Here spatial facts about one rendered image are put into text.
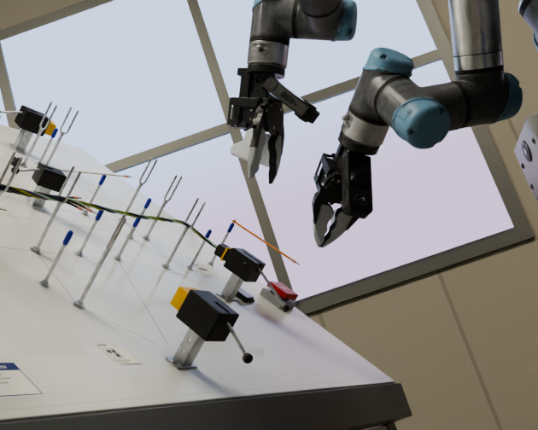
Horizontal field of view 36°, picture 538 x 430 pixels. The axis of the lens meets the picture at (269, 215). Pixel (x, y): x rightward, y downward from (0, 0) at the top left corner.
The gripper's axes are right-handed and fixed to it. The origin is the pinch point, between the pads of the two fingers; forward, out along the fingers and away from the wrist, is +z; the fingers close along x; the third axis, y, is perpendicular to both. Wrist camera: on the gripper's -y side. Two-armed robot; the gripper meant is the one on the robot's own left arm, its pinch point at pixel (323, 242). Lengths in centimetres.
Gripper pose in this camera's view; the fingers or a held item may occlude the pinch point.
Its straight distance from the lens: 147.4
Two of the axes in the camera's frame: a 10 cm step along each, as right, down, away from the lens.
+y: -1.4, -5.1, 8.5
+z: -3.0, 8.4, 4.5
